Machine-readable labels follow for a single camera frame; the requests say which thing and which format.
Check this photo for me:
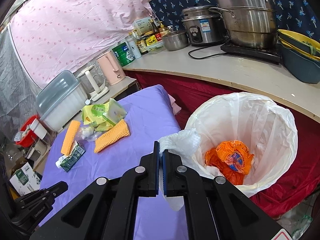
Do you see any grey lidded dish rack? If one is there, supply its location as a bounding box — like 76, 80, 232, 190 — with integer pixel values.
36, 70, 88, 132

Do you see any orange foam net short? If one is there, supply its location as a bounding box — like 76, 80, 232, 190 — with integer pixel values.
94, 119, 130, 153

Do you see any yellow label jar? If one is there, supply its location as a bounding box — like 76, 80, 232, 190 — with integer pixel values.
145, 35, 158, 47

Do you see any cardboard box on floor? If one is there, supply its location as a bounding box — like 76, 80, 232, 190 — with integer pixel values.
10, 163, 41, 196

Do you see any yellow soap bottle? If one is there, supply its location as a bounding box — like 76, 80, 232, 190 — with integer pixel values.
159, 23, 169, 37

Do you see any red plastic basin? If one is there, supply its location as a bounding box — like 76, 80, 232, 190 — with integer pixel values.
14, 115, 39, 148

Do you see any white lined trash bin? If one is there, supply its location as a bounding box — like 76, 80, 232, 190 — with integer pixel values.
185, 92, 298, 197

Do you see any purple table cloth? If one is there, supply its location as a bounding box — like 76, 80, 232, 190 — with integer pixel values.
40, 85, 188, 239

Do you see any pink dotted sheet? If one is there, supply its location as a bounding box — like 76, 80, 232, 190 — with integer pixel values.
10, 0, 152, 88

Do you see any orange wrapper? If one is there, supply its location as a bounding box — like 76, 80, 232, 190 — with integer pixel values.
216, 140, 254, 175

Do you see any white thermos bottle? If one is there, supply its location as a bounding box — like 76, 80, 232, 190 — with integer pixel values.
126, 37, 142, 59

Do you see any green white milk carton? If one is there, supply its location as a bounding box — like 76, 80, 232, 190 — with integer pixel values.
55, 141, 86, 172

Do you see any large steel steamer pot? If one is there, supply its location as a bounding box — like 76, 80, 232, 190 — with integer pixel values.
210, 0, 277, 49

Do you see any red label sauce bottle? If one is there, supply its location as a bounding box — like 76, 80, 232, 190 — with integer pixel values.
150, 20, 162, 41

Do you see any red velvet curtain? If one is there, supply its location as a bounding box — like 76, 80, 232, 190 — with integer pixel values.
125, 70, 319, 218

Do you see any black power cable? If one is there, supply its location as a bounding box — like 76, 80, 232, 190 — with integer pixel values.
188, 41, 227, 60

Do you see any pink electric kettle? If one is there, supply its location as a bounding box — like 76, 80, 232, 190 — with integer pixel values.
97, 51, 126, 85

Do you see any blue patterned cloth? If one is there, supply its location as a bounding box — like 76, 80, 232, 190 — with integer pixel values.
150, 0, 319, 41

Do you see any green tin can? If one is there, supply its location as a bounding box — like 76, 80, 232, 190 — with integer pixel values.
112, 42, 135, 67

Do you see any clear plastic bag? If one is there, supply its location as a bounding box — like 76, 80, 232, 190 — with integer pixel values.
75, 126, 101, 141

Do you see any teal yellow basin stack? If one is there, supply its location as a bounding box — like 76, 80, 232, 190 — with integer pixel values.
277, 29, 319, 84

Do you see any white plastic cup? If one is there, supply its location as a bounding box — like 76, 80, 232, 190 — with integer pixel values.
29, 118, 48, 140

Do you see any red orange plastic bag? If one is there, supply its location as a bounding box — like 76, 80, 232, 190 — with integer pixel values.
204, 148, 245, 185

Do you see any glass electric kettle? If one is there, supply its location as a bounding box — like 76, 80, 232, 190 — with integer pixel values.
76, 64, 109, 102

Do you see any white green box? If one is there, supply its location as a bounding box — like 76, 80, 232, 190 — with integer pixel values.
132, 16, 152, 36

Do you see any white paper towel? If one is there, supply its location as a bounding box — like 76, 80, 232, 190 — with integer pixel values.
158, 128, 204, 212

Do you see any small steel pot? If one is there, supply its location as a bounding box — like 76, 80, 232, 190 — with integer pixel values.
162, 30, 189, 51

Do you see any clear food container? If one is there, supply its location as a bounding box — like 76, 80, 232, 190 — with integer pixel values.
147, 41, 165, 54

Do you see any steel rice cooker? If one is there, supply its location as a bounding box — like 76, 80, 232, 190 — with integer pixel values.
181, 5, 227, 46

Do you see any black induction cooker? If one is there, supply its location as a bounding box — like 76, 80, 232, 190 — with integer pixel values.
220, 41, 281, 64

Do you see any dark sauce bottle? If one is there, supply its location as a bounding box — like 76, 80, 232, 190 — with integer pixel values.
136, 36, 149, 55

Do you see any yellow green snack bag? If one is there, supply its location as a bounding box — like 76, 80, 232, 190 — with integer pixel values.
82, 98, 127, 132

